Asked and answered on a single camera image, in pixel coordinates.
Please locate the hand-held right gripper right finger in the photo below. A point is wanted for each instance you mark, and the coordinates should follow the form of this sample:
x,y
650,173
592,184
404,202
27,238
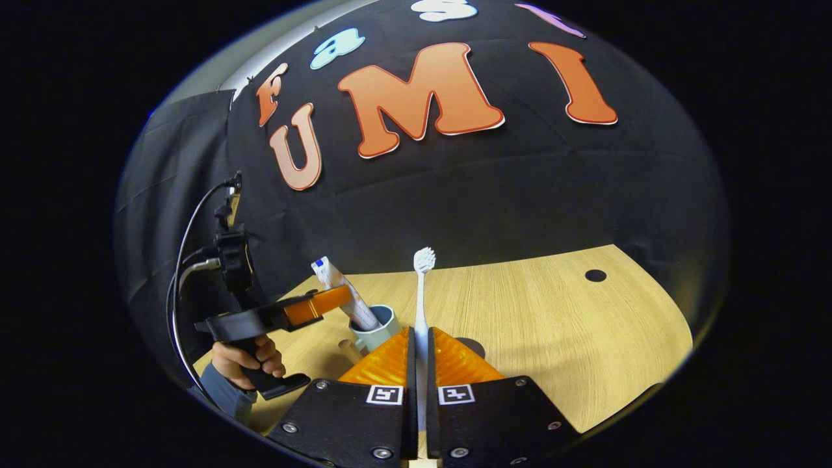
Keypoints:
x,y
494,422

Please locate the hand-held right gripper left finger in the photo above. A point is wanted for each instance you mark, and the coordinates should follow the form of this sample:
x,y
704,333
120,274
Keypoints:
x,y
351,422

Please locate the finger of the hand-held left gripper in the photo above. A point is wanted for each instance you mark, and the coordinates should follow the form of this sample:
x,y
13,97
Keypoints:
x,y
312,309

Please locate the white toothpaste tube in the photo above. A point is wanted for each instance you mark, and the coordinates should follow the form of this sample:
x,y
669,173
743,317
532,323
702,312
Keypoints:
x,y
338,283

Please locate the round dark brown coaster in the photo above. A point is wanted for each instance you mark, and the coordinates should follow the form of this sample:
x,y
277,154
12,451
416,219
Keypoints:
x,y
474,346

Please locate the white toothbrush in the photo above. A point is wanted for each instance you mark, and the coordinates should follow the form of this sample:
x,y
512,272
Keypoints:
x,y
421,305

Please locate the wooden desktop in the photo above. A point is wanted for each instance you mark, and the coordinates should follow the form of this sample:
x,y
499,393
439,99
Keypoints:
x,y
552,338

